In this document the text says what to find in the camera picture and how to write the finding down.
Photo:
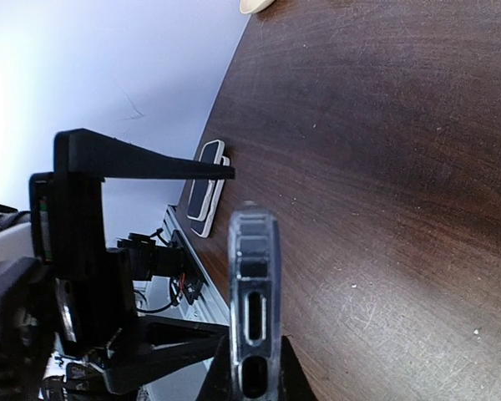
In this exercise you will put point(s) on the phone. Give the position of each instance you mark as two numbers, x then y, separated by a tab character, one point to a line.
201	190
203	228

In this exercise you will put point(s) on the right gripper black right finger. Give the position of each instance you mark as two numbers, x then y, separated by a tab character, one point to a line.
294	385

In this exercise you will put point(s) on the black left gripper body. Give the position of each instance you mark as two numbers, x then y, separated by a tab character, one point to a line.
92	283

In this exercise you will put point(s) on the clear magsafe phone case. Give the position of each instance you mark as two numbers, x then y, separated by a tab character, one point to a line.
254	254

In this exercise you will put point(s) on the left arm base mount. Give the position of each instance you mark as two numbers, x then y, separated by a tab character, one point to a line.
152	256

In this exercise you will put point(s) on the beige ceramic plate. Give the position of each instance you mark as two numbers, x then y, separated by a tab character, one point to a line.
249	7

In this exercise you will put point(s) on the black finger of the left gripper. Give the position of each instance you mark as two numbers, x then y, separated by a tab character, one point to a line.
152	347
82	151

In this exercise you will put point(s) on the aluminium front rail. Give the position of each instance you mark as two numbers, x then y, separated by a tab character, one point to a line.
201	302

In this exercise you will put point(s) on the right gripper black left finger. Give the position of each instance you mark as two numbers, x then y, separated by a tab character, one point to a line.
217	385

